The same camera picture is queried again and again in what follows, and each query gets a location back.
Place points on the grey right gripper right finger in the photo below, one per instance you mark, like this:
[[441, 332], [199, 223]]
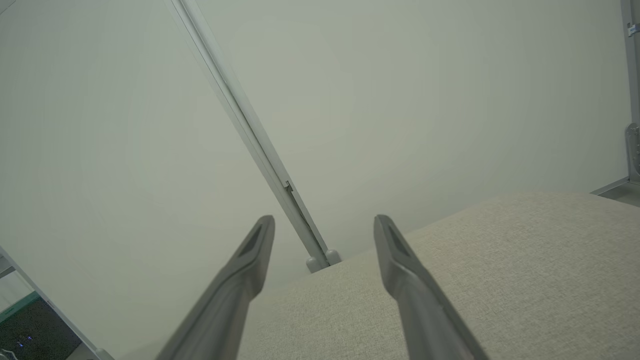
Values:
[[425, 310]]

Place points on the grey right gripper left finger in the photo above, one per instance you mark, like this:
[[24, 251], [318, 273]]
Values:
[[235, 300]]

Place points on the thin aluminium frame post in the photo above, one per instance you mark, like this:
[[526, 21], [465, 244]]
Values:
[[75, 336]]

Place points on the grey metal frame post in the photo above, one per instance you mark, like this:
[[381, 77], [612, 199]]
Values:
[[248, 125]]

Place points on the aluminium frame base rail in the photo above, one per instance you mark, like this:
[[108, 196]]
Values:
[[620, 189]]

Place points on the aluminium frame post with bracket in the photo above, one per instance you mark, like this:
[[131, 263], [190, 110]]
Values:
[[632, 75]]

